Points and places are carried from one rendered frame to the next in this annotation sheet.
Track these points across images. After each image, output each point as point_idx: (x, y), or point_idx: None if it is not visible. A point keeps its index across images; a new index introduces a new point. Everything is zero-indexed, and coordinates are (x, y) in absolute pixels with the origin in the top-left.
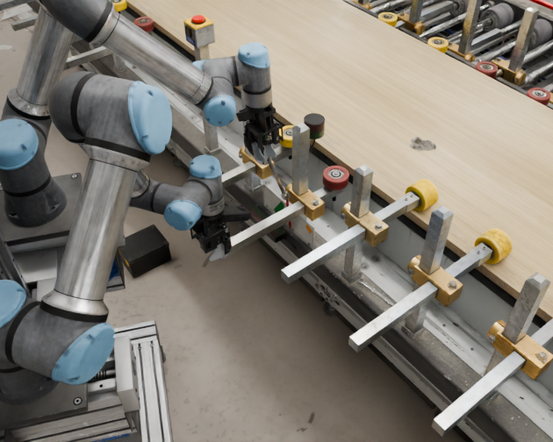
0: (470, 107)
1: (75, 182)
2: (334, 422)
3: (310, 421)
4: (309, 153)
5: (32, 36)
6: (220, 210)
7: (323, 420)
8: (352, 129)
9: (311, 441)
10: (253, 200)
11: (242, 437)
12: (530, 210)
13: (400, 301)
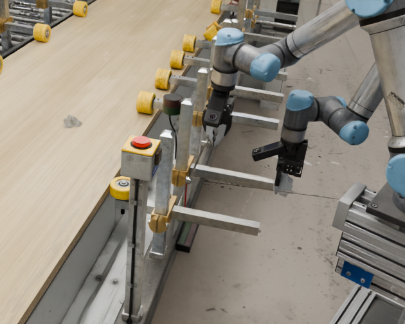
0: None
1: (377, 200)
2: (200, 296)
3: (213, 308)
4: (102, 206)
5: None
6: (290, 130)
7: (206, 303)
8: (81, 156)
9: (225, 301)
10: (173, 248)
11: None
12: (106, 81)
13: (243, 89)
